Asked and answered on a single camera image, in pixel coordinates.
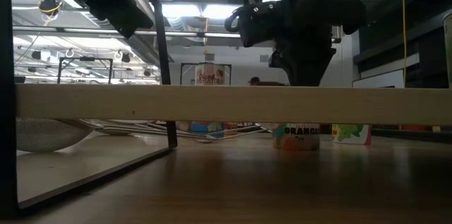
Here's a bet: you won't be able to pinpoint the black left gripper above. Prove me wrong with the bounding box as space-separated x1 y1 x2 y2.
84 0 155 40

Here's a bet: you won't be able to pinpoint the small metal mesh strainer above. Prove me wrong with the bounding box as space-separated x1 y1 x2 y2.
211 123 280 143

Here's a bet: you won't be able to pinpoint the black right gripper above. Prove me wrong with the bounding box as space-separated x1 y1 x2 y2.
225 0 367 86

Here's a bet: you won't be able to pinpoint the wooden shelf black metal legs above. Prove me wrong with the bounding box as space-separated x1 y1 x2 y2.
0 0 452 218

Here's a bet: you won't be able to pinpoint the black yellow cable reel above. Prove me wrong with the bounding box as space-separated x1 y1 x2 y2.
37 0 64 17

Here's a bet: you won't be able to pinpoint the dark wall cabinet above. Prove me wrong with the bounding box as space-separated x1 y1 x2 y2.
352 0 452 89

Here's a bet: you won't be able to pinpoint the tall can tan label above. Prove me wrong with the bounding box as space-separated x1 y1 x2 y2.
175 120 194 133

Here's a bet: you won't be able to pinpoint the long silver ceiling pipe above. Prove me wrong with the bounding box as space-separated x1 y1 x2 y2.
12 25 244 40

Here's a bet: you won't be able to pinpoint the short orange label can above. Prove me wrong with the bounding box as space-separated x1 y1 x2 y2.
272 123 321 151

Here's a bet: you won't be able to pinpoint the large metal mesh strainer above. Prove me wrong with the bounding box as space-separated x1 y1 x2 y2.
100 121 215 142

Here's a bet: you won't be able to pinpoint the diced tomatoes can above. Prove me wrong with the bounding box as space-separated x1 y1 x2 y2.
194 63 226 86

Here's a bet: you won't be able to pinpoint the can white green label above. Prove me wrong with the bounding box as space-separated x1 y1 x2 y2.
331 124 372 146

